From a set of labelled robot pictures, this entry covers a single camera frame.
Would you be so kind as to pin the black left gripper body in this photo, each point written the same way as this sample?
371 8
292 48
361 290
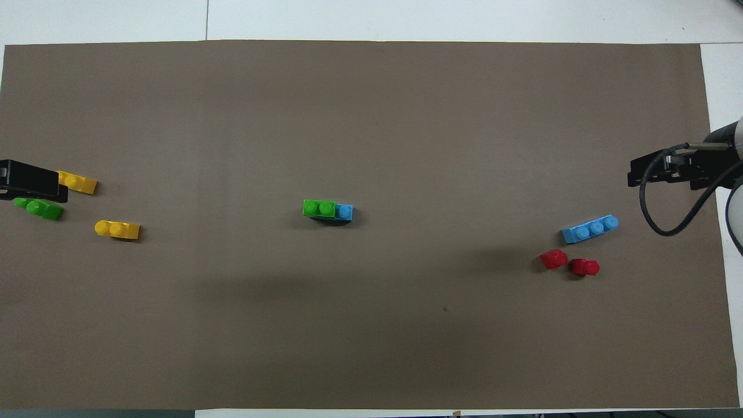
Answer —
4 180

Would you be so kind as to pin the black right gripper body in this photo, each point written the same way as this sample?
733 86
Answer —
708 169

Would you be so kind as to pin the green two-stud toy brick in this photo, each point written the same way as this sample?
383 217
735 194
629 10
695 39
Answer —
39 208
318 208

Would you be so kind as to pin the blue three-stud toy brick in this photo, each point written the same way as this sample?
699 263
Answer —
590 229
343 212

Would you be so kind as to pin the yellow two-stud toy brick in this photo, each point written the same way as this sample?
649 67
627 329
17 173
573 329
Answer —
79 183
117 230

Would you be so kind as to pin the red one-stud toy brick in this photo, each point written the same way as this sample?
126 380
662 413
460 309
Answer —
585 267
554 259

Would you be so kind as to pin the brown paper table mat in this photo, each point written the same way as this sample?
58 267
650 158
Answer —
371 116

